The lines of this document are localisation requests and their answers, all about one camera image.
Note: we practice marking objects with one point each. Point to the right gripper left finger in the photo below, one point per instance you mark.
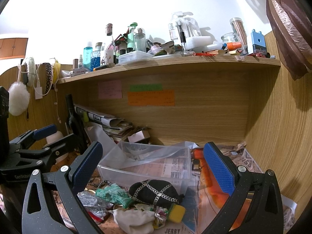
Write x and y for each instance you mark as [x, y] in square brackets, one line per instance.
[40, 213]

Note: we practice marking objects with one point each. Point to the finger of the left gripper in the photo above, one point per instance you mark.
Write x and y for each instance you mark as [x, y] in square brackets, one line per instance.
[68, 144]
[28, 138]

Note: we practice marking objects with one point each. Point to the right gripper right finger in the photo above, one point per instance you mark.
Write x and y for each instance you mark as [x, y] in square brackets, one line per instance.
[265, 213]

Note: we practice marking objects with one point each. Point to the green knitted cloth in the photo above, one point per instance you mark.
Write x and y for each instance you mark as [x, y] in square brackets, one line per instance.
[115, 194]

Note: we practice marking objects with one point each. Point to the yellow green sponge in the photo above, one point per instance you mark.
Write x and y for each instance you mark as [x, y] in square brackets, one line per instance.
[176, 213]

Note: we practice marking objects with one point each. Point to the white cloth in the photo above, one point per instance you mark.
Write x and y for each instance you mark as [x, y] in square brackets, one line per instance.
[134, 221]

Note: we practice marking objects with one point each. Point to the black chain-trimmed hat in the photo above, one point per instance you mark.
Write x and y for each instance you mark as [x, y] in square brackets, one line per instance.
[155, 192]

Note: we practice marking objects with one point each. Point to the floral patterned cloth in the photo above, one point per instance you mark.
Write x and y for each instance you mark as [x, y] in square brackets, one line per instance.
[160, 214]

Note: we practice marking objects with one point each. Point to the white mug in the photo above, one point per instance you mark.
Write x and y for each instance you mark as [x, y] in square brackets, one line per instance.
[51, 139]

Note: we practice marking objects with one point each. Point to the dark wine bottle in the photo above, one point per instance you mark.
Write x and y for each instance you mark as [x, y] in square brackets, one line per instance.
[76, 125]

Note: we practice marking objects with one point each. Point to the white fluffy pompom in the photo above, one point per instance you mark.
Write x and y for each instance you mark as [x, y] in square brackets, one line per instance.
[19, 98]

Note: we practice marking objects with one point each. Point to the rolled newspaper stack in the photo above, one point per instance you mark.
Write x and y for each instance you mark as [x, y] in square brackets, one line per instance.
[116, 128]

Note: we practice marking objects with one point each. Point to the white charger adapter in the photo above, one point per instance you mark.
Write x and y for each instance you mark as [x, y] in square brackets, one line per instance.
[38, 93]

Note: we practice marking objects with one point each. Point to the orange car poster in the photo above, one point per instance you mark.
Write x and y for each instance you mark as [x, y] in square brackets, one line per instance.
[210, 196]

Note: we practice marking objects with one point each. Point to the clear plastic bin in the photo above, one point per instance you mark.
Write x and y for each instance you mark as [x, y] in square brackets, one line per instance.
[129, 163]

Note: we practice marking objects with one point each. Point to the pink sticky note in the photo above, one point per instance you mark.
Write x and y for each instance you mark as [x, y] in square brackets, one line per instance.
[110, 89]

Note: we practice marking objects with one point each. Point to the small cardboard box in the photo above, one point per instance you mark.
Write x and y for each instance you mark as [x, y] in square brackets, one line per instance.
[139, 136]

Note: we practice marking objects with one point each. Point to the black headband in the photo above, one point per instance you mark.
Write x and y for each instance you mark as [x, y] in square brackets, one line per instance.
[49, 79]

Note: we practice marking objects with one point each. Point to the blue bead bottle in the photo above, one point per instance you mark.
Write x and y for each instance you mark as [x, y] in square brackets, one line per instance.
[95, 56]

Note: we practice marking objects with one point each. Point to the light blue liquid bottle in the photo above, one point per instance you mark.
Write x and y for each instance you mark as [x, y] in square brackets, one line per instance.
[88, 49]

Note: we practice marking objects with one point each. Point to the orange sticky note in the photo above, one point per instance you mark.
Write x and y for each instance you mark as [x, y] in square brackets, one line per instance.
[151, 98]

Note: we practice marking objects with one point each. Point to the green sticky note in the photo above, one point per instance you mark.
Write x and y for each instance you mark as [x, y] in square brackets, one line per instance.
[146, 87]

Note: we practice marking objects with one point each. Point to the clear lidded plastic box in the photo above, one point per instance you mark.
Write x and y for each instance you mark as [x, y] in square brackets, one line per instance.
[134, 56]

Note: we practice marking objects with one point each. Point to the green spray bottle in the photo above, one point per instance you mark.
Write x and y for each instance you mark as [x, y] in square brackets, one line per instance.
[130, 36]

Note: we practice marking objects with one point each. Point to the wooden shelf board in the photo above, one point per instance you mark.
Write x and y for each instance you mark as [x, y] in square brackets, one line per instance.
[177, 66]

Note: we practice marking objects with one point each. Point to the orange cap bottle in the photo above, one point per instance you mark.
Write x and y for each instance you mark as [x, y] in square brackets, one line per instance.
[231, 46]

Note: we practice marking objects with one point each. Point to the blue plastic sharpener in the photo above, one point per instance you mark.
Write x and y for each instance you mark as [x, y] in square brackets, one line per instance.
[258, 42]

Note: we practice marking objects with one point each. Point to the glass jar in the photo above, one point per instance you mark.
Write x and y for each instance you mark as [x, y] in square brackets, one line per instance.
[230, 37]

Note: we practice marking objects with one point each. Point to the tall clear straw jar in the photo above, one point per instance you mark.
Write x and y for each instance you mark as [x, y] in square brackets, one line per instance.
[238, 28]

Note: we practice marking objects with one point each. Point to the brown hanging plastic bag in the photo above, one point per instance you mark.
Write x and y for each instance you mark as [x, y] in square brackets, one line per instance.
[291, 26]

